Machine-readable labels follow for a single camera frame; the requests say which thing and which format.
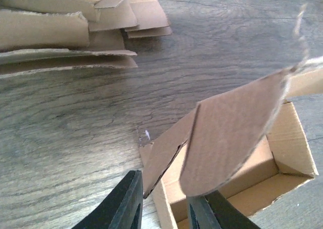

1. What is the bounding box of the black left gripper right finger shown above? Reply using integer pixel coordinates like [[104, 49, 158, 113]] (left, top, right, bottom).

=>
[[186, 191, 259, 229]]

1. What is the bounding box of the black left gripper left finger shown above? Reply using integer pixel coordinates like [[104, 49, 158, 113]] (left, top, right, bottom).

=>
[[73, 170, 143, 229]]

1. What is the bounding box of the brown cardboard box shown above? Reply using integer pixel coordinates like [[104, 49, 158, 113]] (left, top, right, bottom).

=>
[[138, 3, 323, 229]]

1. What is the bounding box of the stack of flat cardboard blanks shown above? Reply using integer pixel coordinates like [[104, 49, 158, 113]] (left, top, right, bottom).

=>
[[1, 0, 172, 78]]

